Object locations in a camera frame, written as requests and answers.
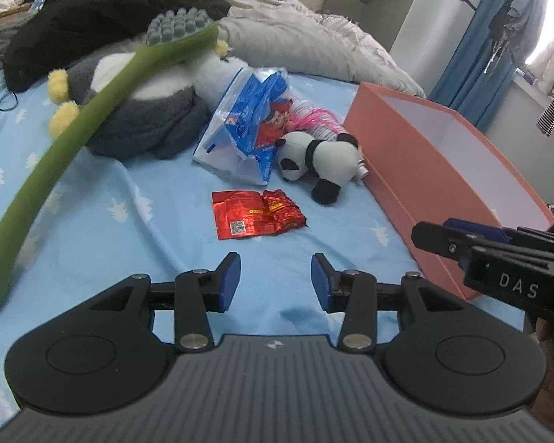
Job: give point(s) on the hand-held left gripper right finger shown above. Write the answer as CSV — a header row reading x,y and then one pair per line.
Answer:
x,y
322,281

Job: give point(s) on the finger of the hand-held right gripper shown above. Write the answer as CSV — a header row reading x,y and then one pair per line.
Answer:
x,y
436,240
540,237

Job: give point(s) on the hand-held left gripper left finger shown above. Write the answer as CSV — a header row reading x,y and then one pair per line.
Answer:
x,y
226,281

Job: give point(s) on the red snack packet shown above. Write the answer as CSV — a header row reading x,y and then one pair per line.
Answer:
x,y
284,214
235,214

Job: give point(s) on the orange cardboard box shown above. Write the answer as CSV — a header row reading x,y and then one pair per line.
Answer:
x,y
397,170

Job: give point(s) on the small panda plush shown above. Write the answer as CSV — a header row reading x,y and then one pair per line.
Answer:
x,y
332,157

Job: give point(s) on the clear bag of blue packets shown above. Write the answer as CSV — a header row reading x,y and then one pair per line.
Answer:
x,y
244,134

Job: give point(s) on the pink feathered bird toy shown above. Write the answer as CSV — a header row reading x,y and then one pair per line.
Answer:
x,y
314,120

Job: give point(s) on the crumpled red snack packet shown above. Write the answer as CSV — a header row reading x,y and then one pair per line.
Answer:
x,y
284,214

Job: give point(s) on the light blue printed bed sheet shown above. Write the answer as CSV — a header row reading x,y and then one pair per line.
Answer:
x,y
120,221

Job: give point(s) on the striped hanging cloth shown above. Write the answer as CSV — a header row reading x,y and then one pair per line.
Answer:
x,y
550,115

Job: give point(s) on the grey penguin plush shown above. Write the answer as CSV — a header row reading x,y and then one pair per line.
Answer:
x,y
143,115

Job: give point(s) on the blue curtain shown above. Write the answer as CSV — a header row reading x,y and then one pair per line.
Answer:
x,y
466,55

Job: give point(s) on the hanging blue-grey clothes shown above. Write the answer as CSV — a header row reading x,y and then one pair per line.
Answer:
x,y
526,14

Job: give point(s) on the light grey duvet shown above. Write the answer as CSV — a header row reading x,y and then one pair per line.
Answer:
x,y
304,41

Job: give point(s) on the grey tall cabinet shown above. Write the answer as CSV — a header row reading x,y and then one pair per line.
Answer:
x,y
378,4

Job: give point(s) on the black clothing pile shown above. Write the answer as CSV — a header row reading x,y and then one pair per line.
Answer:
x,y
97,9

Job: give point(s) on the blue cartoon packet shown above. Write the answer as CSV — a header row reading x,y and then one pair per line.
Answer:
x,y
38,3

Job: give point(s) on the brown bedside cabinet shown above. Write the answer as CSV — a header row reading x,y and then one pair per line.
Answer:
x,y
0,21

